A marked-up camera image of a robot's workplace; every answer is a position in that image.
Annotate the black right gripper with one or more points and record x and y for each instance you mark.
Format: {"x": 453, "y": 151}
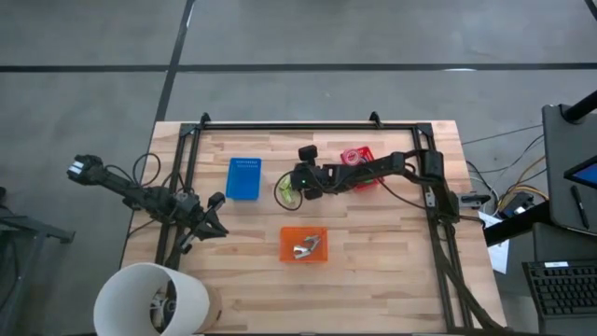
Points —
{"x": 315, "y": 177}

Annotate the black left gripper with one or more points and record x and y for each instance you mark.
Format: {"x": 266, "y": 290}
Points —
{"x": 198, "y": 217}

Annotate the green staple box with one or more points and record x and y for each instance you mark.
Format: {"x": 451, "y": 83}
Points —
{"x": 286, "y": 183}

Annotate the tape roll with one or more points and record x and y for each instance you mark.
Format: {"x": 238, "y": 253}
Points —
{"x": 346, "y": 154}

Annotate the silver staple remover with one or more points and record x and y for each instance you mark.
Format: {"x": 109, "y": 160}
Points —
{"x": 302, "y": 252}

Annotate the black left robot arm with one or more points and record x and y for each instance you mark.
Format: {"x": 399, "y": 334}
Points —
{"x": 140, "y": 198}

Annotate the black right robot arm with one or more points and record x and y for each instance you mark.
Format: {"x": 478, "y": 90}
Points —
{"x": 387, "y": 165}

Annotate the blue plastic basket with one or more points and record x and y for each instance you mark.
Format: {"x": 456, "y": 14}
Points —
{"x": 242, "y": 184}

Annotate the orange plastic basket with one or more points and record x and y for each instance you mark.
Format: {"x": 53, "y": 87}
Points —
{"x": 287, "y": 254}

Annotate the red plastic basket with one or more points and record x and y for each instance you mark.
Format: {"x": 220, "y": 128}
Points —
{"x": 369, "y": 153}

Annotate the dark metal object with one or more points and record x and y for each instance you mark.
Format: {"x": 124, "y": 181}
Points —
{"x": 163, "y": 308}

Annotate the white lamp shade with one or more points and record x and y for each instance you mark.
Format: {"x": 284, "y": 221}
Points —
{"x": 126, "y": 298}

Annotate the grey metal stand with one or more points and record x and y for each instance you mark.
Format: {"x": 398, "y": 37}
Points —
{"x": 37, "y": 228}

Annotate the white paper sheet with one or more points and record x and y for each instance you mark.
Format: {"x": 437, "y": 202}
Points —
{"x": 500, "y": 256}

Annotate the black desk bar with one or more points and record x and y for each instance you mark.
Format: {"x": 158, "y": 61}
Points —
{"x": 513, "y": 226}

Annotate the small black box device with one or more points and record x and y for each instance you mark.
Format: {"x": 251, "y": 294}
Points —
{"x": 517, "y": 203}

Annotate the dark grey panel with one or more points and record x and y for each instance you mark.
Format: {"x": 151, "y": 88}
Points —
{"x": 559, "y": 163}

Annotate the black pen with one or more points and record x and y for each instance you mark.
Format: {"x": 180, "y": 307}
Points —
{"x": 579, "y": 205}

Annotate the black keyboard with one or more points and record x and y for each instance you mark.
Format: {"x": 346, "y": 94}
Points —
{"x": 564, "y": 289}

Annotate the tablet with blue screen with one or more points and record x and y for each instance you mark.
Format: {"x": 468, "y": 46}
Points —
{"x": 588, "y": 176}

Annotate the black pole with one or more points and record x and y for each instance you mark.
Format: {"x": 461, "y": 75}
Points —
{"x": 583, "y": 107}

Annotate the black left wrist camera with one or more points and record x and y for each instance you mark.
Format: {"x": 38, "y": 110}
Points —
{"x": 217, "y": 200}

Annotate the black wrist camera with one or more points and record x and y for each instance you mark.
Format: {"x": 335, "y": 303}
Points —
{"x": 308, "y": 153}
{"x": 217, "y": 200}

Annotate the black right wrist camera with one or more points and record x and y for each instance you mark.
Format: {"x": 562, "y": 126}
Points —
{"x": 308, "y": 153}

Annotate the black table frame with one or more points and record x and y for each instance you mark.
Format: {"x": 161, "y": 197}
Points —
{"x": 303, "y": 126}

